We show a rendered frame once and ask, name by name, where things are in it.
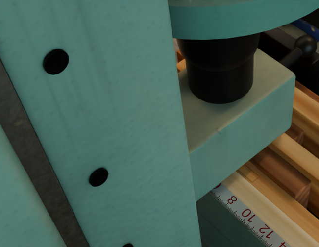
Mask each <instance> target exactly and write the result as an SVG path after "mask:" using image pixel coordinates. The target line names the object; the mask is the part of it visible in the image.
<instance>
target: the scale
mask: <svg viewBox="0 0 319 247"><path fill-rule="evenodd" d="M209 192H210V193H211V194H212V195H213V196H214V197H215V198H216V199H217V200H218V201H219V202H220V203H221V204H222V205H223V206H225V207H226V208H227V209H228V210H229V211H230V212H231V213H232V214H233V215H234V216H235V217H236V218H237V219H238V220H240V221H241V222H242V223H243V224H244V225H245V226H246V227H247V228H248V229H249V230H250V231H251V232H252V233H253V234H255V235H256V236H257V237H258V238H259V239H260V240H261V241H262V242H263V243H264V244H265V245H266V246H267V247H291V246H290V245H289V244H288V243H287V242H286V241H284V240H283V239H282V238H281V237H280V236H279V235H278V234H277V233H276V232H275V231H273V230H272V229H271V228H270V227H269V226H268V225H267V224H266V223H265V222H264V221H262V220H261V219H260V218H259V217H258V216H257V215H256V214H255V213H254V212H252V211H251V210H250V209H249V208H248V207H247V206H246V205H245V204H244V203H243V202H241V201H240V200H239V199H238V198H237V197H236V196H235V195H234V194H233V193H232V192H230V191H229V190H228V189H227V188H226V187H225V186H224V185H223V184H222V183H219V184H218V185H217V186H216V187H214V188H213V189H212V190H210V191H209Z"/></svg>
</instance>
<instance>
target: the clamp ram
mask: <svg viewBox="0 0 319 247"><path fill-rule="evenodd" d="M307 35H308V36H311V37H313V38H314V39H315V41H316V42H318V40H317V39H316V38H315V37H314V36H312V35H309V34H307ZM295 41H296V39H295V38H293V37H292V36H290V35H289V34H287V33H285V32H284V31H282V30H281V29H279V28H274V29H271V30H267V31H263V32H260V40H259V45H258V49H260V50H261V51H263V52H264V53H266V54H267V55H269V56H270V57H271V58H273V59H274V60H276V61H277V62H278V61H279V60H281V59H282V58H283V57H284V56H285V55H287V54H288V53H289V52H290V51H292V50H293V49H294V43H295ZM288 69H289V70H290V71H292V72H293V73H294V74H295V76H296V77H295V79H296V81H298V82H299V83H301V84H302V85H303V86H305V87H306V88H308V89H309V90H311V91H312V92H314V93H315V94H316V95H318V88H319V54H318V53H317V52H315V54H314V55H312V56H311V57H308V58H302V57H301V58H300V59H298V60H297V61H296V62H295V63H294V64H292V65H291V66H290V67H289V68H288Z"/></svg>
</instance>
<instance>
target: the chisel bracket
mask: <svg viewBox="0 0 319 247"><path fill-rule="evenodd" d="M295 77H296V76H295V74H294V73H293V72H292V71H290V70H289V69H287V68H286V67H285V66H283V65H282V64H280V63H279V62H277V61H276V60H274V59H273V58H271V57H270V56H269V55H267V54H266V53H264V52H263V51H261V50H260V49H258V48H257V50H256V52H255V53H254V68H253V85H252V87H251V89H250V90H249V92H248V93H247V94H246V95H245V96H243V97H242V98H240V99H239V100H236V101H234V102H231V103H225V104H213V103H208V102H205V101H202V100H200V99H199V98H197V97H196V96H195V95H194V94H193V93H192V91H191V90H190V88H189V84H188V78H187V69H186V68H185V69H183V70H182V71H180V72H179V73H178V80H179V87H180V94H181V101H182V108H183V115H184V122H185V129H186V136H187V143H188V150H189V158H190V164H191V171H192V179H193V186H194V193H195V200H196V201H198V200H199V199H200V198H202V197H203V196H204V195H205V194H207V193H208V192H209V191H210V190H212V189H213V188H214V187H216V186H217V185H218V184H219V183H221V182H222V181H223V180H225V179H226V178H227V177H228V176H230V175H231V174H232V173H233V172H234V171H236V170H237V169H238V168H239V167H241V166H242V165H243V164H245V163H246V162H247V161H248V160H250V159H251V158H252V157H254V156H255V155H256V154H257V153H259V152H260V151H261V150H262V149H264V148H265V147H266V146H268V145H269V144H270V143H271V142H273V141H274V140H275V139H276V138H278V137H279V136H280V135H282V134H283V133H284V132H285V131H287V130H288V129H289V128H290V127H291V124H292V113H293V103H294V88H295Z"/></svg>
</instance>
